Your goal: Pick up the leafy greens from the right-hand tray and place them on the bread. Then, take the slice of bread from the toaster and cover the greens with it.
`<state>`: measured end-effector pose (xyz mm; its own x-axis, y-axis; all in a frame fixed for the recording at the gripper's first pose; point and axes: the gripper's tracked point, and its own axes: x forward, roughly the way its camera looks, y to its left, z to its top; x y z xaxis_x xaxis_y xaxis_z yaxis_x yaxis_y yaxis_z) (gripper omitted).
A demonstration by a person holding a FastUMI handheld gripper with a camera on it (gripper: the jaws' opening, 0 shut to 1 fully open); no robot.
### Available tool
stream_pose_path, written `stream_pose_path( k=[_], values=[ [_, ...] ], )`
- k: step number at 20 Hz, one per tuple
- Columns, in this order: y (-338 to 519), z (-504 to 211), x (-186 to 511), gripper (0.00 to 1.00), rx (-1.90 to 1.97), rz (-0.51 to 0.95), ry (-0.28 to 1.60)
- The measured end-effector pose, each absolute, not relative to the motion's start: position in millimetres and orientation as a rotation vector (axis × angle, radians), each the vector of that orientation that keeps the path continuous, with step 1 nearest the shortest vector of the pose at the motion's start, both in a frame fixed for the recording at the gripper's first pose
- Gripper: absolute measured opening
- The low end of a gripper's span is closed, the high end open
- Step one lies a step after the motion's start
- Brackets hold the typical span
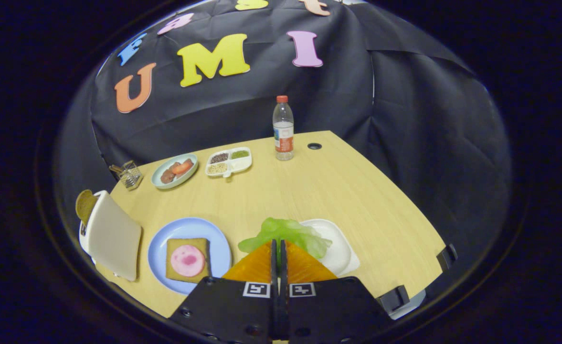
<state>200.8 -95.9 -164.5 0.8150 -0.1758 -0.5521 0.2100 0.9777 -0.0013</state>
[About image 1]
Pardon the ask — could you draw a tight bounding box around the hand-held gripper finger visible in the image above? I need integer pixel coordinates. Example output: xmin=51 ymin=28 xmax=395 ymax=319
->
xmin=169 ymin=239 xmax=280 ymax=344
xmin=281 ymin=239 xmax=393 ymax=344

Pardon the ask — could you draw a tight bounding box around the green lettuce leaf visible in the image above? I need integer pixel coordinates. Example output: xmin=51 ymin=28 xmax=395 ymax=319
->
xmin=238 ymin=218 xmax=332 ymax=261

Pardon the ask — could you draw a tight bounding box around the plain brown bread slice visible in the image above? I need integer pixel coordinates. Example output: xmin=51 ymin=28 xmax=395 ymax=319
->
xmin=75 ymin=189 xmax=98 ymax=225

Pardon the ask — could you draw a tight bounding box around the white square plate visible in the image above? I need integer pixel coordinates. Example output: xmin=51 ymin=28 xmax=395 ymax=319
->
xmin=300 ymin=219 xmax=361 ymax=277

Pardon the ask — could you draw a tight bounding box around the pink ham slice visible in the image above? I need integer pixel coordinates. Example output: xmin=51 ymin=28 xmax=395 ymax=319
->
xmin=170 ymin=245 xmax=206 ymax=278

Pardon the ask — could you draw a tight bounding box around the brown bread slice with ham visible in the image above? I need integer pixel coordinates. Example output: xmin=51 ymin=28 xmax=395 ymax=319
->
xmin=166 ymin=237 xmax=212 ymax=284

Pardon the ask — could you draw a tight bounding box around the white divided condiment dish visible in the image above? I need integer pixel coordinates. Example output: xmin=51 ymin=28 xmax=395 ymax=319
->
xmin=205 ymin=147 xmax=253 ymax=178

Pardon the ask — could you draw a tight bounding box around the blue round plate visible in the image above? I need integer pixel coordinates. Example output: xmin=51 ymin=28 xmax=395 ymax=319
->
xmin=148 ymin=217 xmax=233 ymax=295

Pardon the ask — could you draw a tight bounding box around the black table clamp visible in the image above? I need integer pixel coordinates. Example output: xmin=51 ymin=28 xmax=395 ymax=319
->
xmin=377 ymin=285 xmax=410 ymax=313
xmin=437 ymin=244 xmax=458 ymax=272

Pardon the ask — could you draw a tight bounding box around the clear plastic water bottle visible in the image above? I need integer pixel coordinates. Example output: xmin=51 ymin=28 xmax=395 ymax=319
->
xmin=273 ymin=95 xmax=295 ymax=161

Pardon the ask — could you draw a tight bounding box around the pale green oval plate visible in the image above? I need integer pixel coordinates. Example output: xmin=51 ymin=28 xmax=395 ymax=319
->
xmin=151 ymin=153 xmax=199 ymax=190

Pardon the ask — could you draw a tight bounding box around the white toaster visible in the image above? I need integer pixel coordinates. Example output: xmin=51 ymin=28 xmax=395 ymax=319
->
xmin=79 ymin=190 xmax=143 ymax=282

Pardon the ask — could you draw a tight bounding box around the metal wire holder basket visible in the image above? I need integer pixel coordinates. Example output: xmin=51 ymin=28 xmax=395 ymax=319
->
xmin=109 ymin=161 xmax=143 ymax=191

